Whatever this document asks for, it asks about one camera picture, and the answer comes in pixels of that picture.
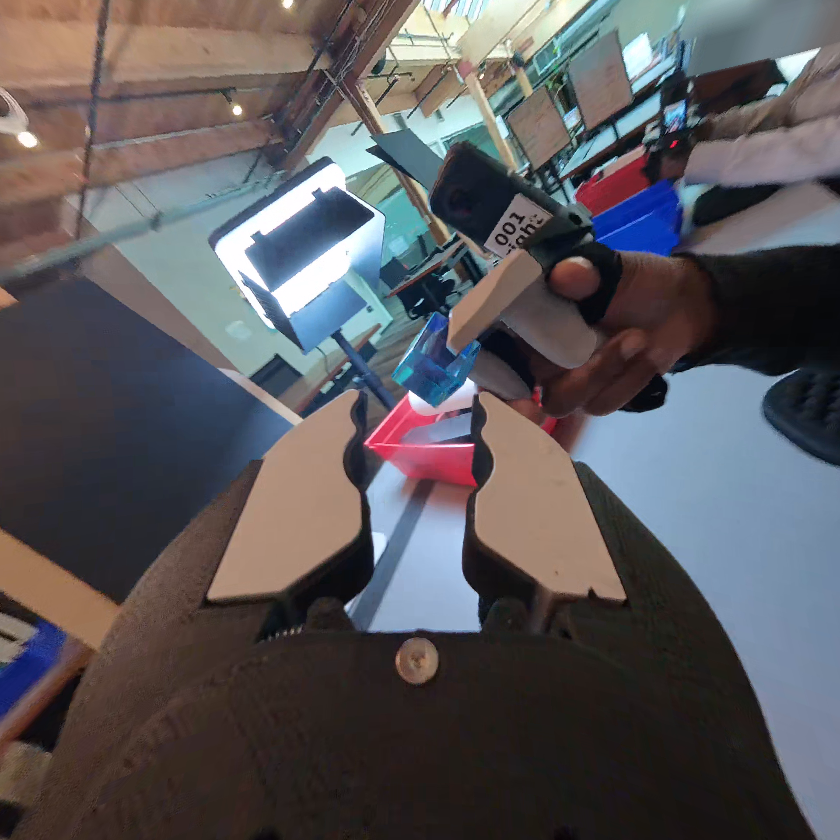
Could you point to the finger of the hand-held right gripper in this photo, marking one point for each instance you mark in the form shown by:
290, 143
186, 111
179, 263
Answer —
489, 298

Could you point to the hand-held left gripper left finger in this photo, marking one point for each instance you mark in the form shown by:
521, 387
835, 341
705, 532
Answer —
295, 518

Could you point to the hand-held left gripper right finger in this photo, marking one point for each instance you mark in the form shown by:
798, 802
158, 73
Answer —
538, 518

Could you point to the blue transparent cube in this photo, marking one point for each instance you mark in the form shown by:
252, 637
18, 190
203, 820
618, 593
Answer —
433, 374

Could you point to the red plastic bin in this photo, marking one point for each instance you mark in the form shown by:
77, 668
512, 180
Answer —
610, 180
433, 459

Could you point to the dark metal plate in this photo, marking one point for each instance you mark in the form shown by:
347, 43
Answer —
446, 430

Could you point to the blue plastic bin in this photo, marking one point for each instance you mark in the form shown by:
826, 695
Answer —
636, 233
656, 197
26, 663

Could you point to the black hand-held device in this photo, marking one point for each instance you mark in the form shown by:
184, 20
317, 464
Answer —
674, 115

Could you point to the person's right hand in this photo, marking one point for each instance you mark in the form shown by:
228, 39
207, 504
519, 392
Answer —
656, 315

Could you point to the black office chair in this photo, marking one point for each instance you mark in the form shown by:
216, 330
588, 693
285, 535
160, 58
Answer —
426, 289

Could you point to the black flag panel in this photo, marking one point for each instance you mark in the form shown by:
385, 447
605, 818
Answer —
407, 151

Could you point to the rolling whiteboard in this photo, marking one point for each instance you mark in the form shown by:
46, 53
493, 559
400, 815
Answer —
538, 124
600, 75

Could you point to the white bottle black cap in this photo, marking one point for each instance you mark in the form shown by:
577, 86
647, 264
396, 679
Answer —
423, 405

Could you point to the black light stand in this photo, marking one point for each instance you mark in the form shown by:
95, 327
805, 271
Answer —
358, 367

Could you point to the studio light panel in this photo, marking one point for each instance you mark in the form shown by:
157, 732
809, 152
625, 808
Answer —
308, 279

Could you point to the black wood-framed board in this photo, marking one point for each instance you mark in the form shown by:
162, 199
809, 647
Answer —
98, 426

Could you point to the black padded chair armrest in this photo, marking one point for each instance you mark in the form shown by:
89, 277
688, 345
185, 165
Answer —
807, 413
715, 203

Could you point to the ceiling spot light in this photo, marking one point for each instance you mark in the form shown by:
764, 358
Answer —
237, 109
26, 139

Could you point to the metal sprinkler pipe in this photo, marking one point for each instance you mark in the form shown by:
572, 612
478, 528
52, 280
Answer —
151, 222

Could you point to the black metal pole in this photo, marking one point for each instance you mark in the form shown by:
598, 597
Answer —
97, 72

